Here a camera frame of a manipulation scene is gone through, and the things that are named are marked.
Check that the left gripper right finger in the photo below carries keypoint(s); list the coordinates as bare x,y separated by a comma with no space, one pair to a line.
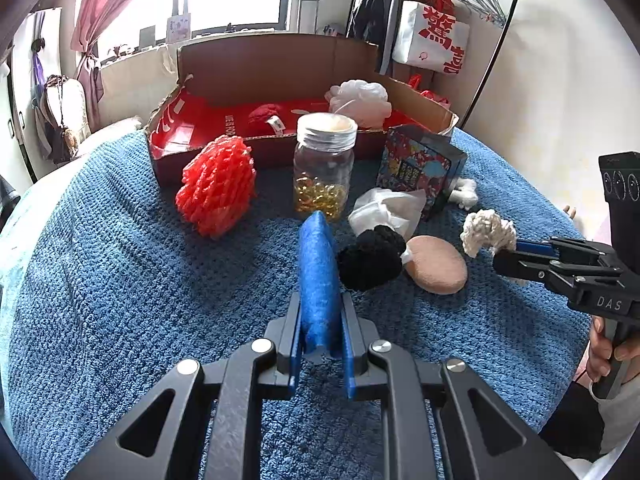
362,378

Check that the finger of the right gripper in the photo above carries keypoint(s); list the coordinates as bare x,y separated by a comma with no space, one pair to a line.
538,248
531,267

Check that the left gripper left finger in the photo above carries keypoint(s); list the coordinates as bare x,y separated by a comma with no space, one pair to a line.
282,378

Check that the beige round powder puff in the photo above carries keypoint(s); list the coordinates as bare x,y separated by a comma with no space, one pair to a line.
435,265

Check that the white cotton piece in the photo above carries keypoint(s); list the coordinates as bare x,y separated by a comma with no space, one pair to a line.
464,194

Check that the blue foam roll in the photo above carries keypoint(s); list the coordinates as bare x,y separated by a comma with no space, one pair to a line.
319,288

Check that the black fluffy scrunchie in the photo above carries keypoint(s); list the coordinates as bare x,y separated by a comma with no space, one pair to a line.
373,260

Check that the white tissue pack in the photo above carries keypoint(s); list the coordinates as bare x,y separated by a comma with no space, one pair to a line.
400,211

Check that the red foam net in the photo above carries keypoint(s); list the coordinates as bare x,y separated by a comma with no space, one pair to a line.
217,186

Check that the person right hand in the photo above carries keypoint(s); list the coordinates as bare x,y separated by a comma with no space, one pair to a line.
601,352

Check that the colourful patterned box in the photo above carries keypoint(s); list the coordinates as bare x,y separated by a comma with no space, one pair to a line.
414,159

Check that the blue knitted blanket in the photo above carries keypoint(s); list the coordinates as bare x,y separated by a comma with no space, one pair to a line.
105,288

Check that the glass jar with capsules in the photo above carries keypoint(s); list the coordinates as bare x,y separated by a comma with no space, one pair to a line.
322,163

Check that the white mesh bath pouf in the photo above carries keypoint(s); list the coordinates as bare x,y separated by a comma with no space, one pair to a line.
365,102

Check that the white bag red characters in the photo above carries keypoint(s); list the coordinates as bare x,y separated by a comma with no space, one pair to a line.
430,39

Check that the red plush item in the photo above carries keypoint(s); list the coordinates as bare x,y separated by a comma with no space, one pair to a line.
266,120

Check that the dark hanging jacket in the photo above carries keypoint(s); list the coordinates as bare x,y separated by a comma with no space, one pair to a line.
375,22

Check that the red lined cardboard box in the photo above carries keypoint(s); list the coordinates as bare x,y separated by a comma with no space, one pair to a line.
273,67

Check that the black camera box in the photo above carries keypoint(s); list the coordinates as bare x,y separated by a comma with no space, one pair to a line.
620,177

